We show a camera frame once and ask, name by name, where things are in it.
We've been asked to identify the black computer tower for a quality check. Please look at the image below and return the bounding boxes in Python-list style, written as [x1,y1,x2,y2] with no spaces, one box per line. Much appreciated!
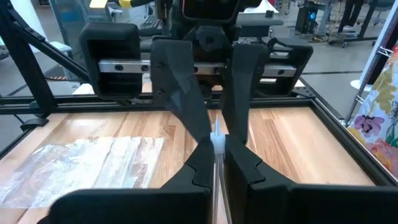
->
[295,6,321,34]

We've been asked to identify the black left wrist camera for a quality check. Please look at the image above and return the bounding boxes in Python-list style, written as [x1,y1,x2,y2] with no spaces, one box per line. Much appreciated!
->
[182,0,240,23]

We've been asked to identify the white paper sheet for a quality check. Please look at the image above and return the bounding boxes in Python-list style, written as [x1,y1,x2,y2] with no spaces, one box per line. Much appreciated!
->
[244,0,279,15]

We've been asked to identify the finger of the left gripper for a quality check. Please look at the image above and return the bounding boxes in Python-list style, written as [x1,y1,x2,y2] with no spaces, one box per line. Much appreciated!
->
[150,39,213,146]
[221,43,270,146]

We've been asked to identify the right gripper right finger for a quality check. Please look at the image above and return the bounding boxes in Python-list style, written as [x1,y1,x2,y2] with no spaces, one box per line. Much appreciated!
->
[224,134,296,191]

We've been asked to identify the black keyboard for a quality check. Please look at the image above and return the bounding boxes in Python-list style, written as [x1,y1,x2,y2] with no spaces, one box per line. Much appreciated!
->
[138,14,164,37]

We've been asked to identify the white floral cloth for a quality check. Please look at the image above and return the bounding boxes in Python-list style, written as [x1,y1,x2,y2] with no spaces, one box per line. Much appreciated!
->
[347,43,398,180]

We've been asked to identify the white round pole base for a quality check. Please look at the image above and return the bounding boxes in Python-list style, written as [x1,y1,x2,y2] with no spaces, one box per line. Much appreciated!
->
[350,79,374,93]

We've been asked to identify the black desk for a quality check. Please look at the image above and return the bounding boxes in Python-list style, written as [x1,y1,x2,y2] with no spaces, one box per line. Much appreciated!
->
[236,14,284,38]

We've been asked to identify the person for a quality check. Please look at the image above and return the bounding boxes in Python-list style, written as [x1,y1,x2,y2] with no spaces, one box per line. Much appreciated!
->
[338,0,364,32]

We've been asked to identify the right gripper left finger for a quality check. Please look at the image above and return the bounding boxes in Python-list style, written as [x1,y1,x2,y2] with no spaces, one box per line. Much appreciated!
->
[161,136,216,191]

